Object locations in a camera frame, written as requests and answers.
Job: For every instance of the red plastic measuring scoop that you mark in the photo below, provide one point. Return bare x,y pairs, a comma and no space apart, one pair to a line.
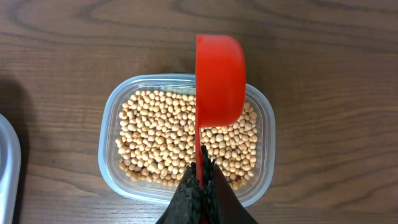
220,88

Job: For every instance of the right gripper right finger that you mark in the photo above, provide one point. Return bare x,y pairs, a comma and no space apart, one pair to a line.
220,204

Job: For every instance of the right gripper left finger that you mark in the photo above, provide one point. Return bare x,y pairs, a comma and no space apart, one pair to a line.
185,205

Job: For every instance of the clear plastic soybean container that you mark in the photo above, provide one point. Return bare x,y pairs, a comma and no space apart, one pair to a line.
147,140

